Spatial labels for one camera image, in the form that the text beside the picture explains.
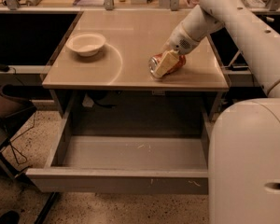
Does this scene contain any grey cabinet with beige top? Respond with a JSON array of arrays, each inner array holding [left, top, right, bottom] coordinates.
[[43, 10, 229, 120]]

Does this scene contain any black shoe tip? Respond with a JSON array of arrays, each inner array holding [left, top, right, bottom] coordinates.
[[0, 211, 20, 224]]

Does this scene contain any white bowl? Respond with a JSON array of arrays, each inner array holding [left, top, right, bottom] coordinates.
[[66, 33, 105, 57]]

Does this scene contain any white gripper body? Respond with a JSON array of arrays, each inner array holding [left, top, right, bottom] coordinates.
[[163, 25, 200, 55]]

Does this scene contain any dark brown chair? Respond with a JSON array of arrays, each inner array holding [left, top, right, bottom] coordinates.
[[0, 84, 38, 182]]

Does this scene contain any open grey top drawer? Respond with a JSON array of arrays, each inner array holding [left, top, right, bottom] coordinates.
[[27, 104, 208, 194]]

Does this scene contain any black power adapter right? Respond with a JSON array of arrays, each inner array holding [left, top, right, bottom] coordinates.
[[231, 63, 248, 71]]

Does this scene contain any black power adapter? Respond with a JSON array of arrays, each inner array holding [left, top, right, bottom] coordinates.
[[231, 63, 248, 71], [0, 64, 9, 72]]

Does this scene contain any black power adapter left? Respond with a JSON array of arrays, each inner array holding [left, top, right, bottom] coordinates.
[[0, 64, 9, 72]]

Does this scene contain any red crushed coke can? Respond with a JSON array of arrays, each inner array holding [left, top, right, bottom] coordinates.
[[148, 53, 186, 77]]

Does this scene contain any white rod with black base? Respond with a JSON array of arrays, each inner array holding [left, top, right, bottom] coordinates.
[[224, 50, 241, 69]]

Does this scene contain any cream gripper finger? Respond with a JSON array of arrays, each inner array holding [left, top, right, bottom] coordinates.
[[153, 49, 179, 78]]

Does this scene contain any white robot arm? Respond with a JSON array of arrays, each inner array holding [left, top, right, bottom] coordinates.
[[150, 0, 280, 224]]

